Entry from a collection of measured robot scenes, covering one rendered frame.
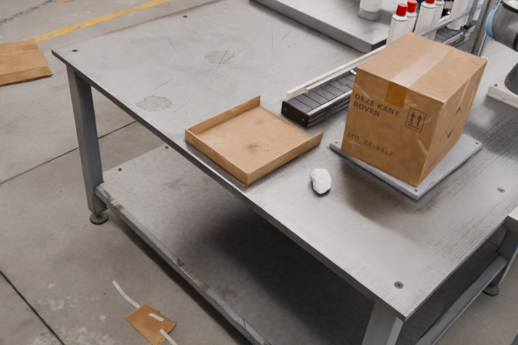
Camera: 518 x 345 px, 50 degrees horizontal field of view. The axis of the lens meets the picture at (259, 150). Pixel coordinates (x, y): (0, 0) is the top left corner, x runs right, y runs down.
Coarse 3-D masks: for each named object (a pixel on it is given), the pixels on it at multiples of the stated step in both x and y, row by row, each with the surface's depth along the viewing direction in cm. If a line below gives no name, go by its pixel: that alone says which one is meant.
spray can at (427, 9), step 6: (426, 0) 199; (432, 0) 198; (426, 6) 199; (432, 6) 199; (420, 12) 202; (426, 12) 200; (432, 12) 200; (420, 18) 202; (426, 18) 201; (420, 24) 203; (426, 24) 202; (420, 30) 204; (426, 36) 206
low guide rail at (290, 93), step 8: (448, 16) 225; (384, 48) 199; (368, 56) 194; (352, 64) 188; (328, 72) 181; (336, 72) 183; (312, 80) 177; (320, 80) 179; (296, 88) 172; (304, 88) 174; (288, 96) 170
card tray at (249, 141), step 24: (216, 120) 166; (240, 120) 170; (264, 120) 171; (192, 144) 159; (216, 144) 160; (240, 144) 161; (264, 144) 162; (288, 144) 162; (312, 144) 162; (240, 168) 147; (264, 168) 149
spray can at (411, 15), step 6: (408, 0) 190; (414, 0) 191; (408, 6) 190; (414, 6) 190; (408, 12) 191; (414, 12) 192; (408, 18) 192; (414, 18) 192; (408, 24) 193; (414, 24) 194; (408, 30) 194
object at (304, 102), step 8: (440, 32) 221; (448, 32) 221; (456, 32) 222; (440, 40) 215; (336, 80) 185; (344, 80) 185; (352, 80) 186; (320, 88) 180; (328, 88) 180; (336, 88) 181; (344, 88) 181; (352, 88) 182; (296, 96) 175; (304, 96) 175; (312, 96) 176; (320, 96) 176; (328, 96) 176; (336, 96) 177; (288, 104) 172; (296, 104) 171; (304, 104) 172; (312, 104) 172; (320, 104) 172; (304, 112) 168
